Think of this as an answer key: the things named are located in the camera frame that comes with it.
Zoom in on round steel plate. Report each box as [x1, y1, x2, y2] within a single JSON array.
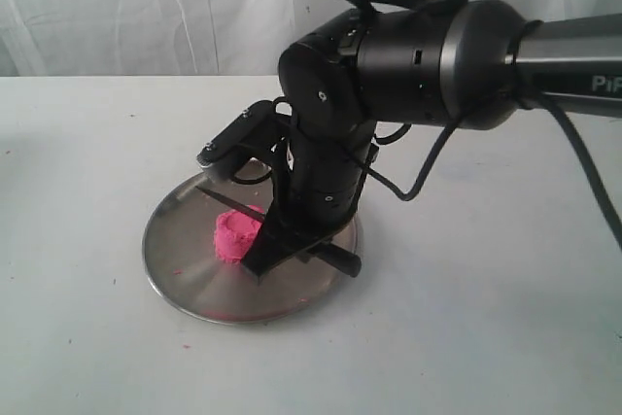
[[143, 173, 343, 324]]

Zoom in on pink dough lump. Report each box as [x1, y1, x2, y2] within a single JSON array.
[[213, 209, 262, 264]]

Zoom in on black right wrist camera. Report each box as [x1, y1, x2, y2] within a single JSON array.
[[196, 97, 291, 185]]

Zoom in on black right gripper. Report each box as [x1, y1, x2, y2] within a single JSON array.
[[241, 113, 377, 283]]

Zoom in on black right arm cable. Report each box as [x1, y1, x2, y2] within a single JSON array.
[[306, 0, 622, 251]]

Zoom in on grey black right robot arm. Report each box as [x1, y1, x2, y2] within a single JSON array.
[[242, 0, 621, 278]]

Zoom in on black knife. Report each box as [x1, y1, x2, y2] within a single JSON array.
[[197, 187, 362, 278]]

